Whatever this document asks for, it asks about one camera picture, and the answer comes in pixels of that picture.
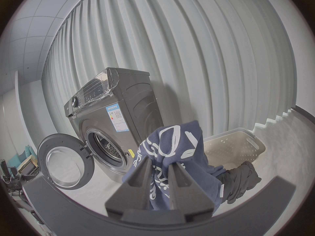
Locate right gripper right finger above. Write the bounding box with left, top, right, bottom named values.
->
left=168, top=162, right=214, bottom=217

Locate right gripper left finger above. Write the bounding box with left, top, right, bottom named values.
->
left=105, top=155, right=153, bottom=217

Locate dark blue printed T-shirt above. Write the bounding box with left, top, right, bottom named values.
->
left=122, top=120, right=226, bottom=217

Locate cream laundry basket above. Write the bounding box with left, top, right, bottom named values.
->
left=203, top=128, right=266, bottom=170

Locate washing machine door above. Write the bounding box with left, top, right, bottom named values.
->
left=37, top=134, right=95, bottom=190

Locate grey washing machine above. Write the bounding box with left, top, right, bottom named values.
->
left=64, top=67, right=165, bottom=183

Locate black garment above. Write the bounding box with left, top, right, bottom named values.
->
left=215, top=161, right=262, bottom=204

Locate white curtain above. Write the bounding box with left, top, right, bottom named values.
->
left=41, top=0, right=297, bottom=142

